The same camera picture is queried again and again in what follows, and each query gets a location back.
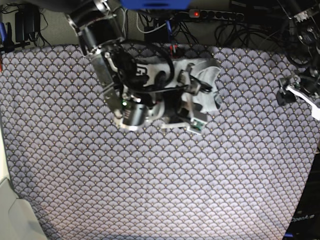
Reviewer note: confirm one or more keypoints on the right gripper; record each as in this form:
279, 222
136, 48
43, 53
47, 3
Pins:
161, 98

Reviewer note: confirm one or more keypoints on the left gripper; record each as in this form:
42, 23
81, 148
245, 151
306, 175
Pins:
309, 85

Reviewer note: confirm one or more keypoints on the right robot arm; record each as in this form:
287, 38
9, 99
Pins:
132, 101

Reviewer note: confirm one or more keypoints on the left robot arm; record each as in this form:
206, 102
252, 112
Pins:
305, 16

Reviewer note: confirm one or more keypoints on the red black table clamp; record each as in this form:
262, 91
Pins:
173, 48

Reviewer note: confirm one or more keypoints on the black box behind table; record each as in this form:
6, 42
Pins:
159, 36

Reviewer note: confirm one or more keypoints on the fan-patterned table cloth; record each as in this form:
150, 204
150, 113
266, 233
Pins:
86, 179

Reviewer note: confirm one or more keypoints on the blue box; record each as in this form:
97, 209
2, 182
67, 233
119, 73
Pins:
156, 4

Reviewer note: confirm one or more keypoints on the black power adapter box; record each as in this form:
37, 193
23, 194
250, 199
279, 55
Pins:
27, 23

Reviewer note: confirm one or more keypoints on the grey plastic bin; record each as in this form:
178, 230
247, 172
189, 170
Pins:
17, 218

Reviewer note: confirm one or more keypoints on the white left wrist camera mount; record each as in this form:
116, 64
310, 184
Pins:
315, 110

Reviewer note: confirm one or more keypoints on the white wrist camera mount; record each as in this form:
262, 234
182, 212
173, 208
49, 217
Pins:
195, 121
315, 110

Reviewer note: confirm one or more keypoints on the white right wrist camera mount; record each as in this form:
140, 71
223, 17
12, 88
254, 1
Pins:
195, 121

